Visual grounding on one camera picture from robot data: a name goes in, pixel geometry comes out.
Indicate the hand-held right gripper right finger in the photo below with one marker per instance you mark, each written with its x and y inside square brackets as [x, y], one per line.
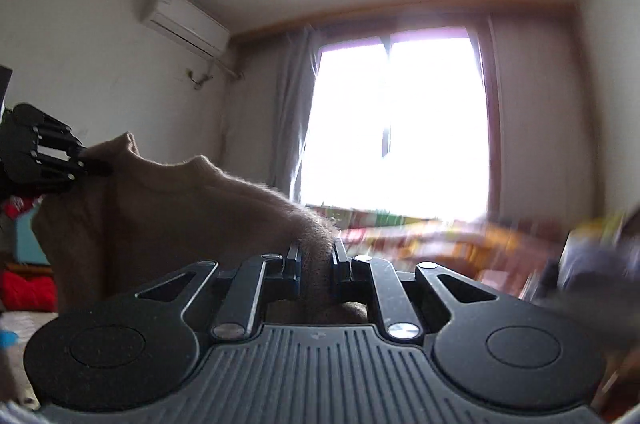
[341, 271]

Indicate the bright red cloth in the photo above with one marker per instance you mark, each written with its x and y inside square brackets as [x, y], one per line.
[27, 291]

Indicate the bright window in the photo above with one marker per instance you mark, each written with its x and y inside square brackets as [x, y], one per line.
[400, 123]

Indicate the floral pink quilt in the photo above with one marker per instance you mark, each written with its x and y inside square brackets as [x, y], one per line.
[410, 239]

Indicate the grey curtain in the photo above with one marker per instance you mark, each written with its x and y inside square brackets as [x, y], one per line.
[292, 103]

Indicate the teal storage box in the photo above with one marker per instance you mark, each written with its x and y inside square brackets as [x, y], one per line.
[32, 236]

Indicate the air conditioner pipe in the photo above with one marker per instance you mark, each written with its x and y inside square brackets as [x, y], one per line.
[227, 66]

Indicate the red and white garment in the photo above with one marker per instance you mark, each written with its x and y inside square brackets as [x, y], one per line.
[17, 208]

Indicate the white air conditioner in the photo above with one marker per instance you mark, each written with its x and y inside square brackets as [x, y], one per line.
[187, 23]

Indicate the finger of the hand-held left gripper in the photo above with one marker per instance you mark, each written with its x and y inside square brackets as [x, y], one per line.
[45, 181]
[55, 133]

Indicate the beige fuzzy sweater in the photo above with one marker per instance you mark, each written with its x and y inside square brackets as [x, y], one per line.
[175, 224]

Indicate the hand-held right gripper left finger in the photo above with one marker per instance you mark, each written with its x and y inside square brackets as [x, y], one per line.
[292, 269]

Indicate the dark grey garment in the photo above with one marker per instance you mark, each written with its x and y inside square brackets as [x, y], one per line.
[590, 274]

